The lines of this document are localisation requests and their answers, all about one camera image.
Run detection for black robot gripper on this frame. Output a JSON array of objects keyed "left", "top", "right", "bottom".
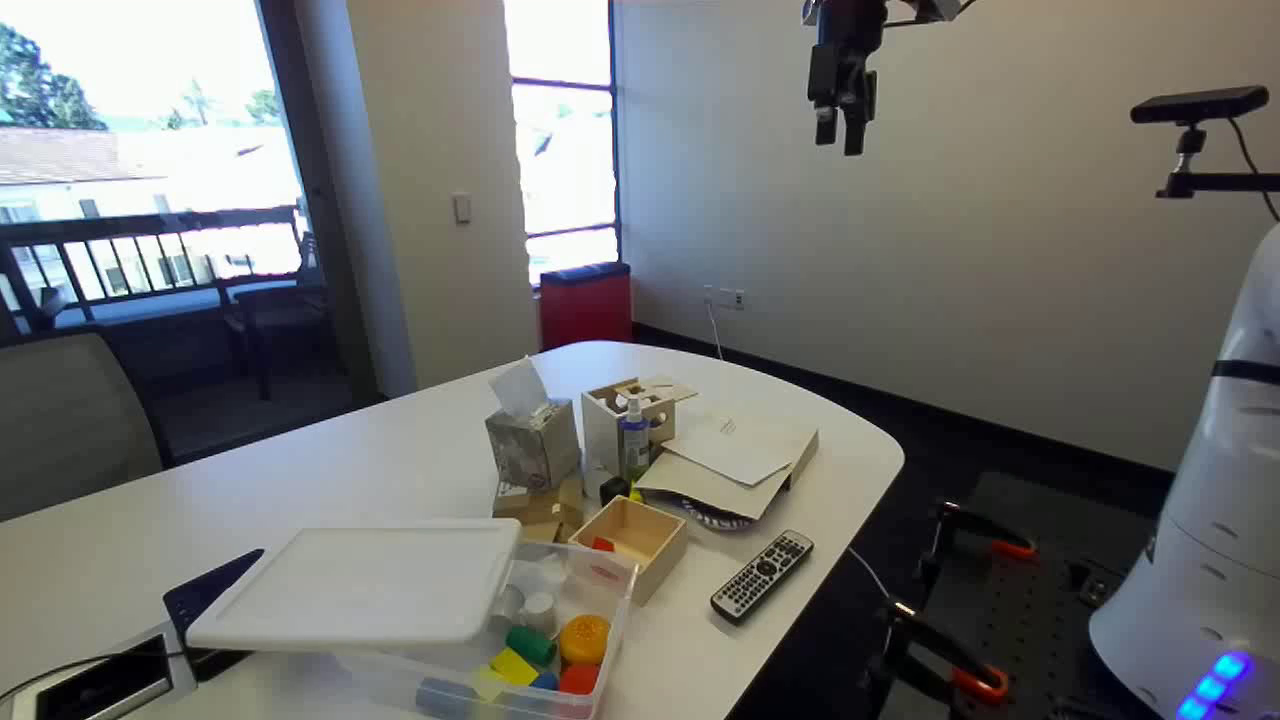
[{"left": 808, "top": 0, "right": 887, "bottom": 157}]

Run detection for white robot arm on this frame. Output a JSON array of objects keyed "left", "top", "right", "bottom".
[{"left": 803, "top": 0, "right": 1280, "bottom": 720}]

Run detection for white open carton box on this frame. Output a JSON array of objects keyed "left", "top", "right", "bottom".
[{"left": 580, "top": 375, "right": 693, "bottom": 476}]

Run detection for tissue box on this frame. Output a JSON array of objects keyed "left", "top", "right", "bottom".
[{"left": 486, "top": 361, "right": 580, "bottom": 487}]

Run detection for small wooden box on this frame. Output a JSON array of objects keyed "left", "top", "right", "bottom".
[{"left": 574, "top": 496, "right": 689, "bottom": 605}]

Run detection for green toy block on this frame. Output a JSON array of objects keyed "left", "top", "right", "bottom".
[{"left": 506, "top": 626, "right": 557, "bottom": 669}]

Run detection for yellow toy block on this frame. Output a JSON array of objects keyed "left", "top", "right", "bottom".
[{"left": 489, "top": 649, "right": 540, "bottom": 690}]

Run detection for red storage bin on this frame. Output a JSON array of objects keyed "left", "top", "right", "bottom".
[{"left": 540, "top": 263, "right": 631, "bottom": 349}]

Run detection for flat cardboard sheets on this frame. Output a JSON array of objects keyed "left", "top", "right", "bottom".
[{"left": 641, "top": 410, "right": 820, "bottom": 521}]

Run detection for black remote control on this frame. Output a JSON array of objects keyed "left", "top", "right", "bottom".
[{"left": 708, "top": 534, "right": 811, "bottom": 626}]

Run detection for orange toy cylinder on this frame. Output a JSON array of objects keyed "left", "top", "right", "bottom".
[{"left": 557, "top": 615, "right": 612, "bottom": 664}]

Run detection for clear plastic toy bin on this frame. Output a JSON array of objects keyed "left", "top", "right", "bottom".
[{"left": 336, "top": 546, "right": 636, "bottom": 720}]

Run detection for dark outdoor chair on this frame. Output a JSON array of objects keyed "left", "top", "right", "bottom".
[{"left": 216, "top": 238, "right": 328, "bottom": 399}]

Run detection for white plastic bin lid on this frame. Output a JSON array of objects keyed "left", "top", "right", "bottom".
[{"left": 190, "top": 521, "right": 522, "bottom": 652}]

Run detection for grey office chair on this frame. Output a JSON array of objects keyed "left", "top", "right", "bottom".
[{"left": 0, "top": 327, "right": 168, "bottom": 521}]

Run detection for black tablet device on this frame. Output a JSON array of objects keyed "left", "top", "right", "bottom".
[{"left": 4, "top": 628, "right": 184, "bottom": 720}]

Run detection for black camera on mount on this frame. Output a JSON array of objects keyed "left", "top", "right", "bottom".
[{"left": 1129, "top": 84, "right": 1280, "bottom": 200}]

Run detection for white light switch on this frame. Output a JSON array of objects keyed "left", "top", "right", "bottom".
[{"left": 452, "top": 195, "right": 477, "bottom": 226}]

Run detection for orange-handled clamp far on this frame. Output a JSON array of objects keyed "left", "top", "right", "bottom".
[{"left": 916, "top": 496, "right": 1039, "bottom": 584}]

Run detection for orange-handled clamp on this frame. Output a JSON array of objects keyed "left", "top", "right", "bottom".
[
  {"left": 916, "top": 496, "right": 1039, "bottom": 584},
  {"left": 871, "top": 600, "right": 1011, "bottom": 707}
]

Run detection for orange-handled clamp near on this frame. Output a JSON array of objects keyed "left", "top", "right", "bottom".
[{"left": 871, "top": 600, "right": 1011, "bottom": 707}]

